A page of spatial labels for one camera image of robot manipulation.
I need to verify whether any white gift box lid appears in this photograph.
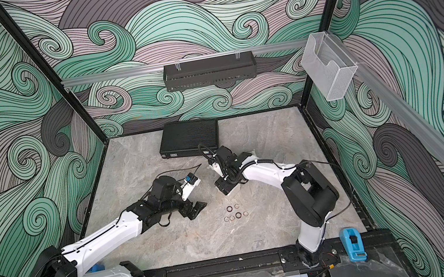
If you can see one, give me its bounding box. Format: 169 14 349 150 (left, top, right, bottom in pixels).
249 150 257 160

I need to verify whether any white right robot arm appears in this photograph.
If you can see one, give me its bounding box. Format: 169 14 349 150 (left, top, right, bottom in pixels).
198 144 340 268

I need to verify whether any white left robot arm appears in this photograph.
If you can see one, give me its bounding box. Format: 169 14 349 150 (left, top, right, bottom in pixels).
29 173 206 277

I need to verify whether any black ribbed hard case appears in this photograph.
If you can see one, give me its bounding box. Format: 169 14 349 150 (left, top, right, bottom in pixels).
159 119 220 159

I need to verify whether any blue tape dispenser right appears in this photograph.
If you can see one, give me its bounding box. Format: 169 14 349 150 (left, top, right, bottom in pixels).
339 227 368 263

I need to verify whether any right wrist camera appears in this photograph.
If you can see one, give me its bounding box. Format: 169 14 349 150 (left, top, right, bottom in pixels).
209 163 224 177

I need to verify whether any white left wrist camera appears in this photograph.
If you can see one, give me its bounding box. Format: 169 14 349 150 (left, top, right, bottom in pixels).
181 172 201 201

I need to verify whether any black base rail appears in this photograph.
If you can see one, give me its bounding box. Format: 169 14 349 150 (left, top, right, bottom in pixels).
143 229 395 277

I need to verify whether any black wall shelf tray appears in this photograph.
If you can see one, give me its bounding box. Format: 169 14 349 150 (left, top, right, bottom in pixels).
163 52 257 92

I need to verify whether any black corner frame post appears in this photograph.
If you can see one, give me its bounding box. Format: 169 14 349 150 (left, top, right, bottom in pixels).
0 3 109 145

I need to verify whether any aluminium wall rail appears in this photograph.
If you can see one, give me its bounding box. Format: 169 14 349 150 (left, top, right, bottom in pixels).
62 38 308 89

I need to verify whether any clear plastic wall holder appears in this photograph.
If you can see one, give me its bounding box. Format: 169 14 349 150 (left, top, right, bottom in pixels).
300 31 358 102

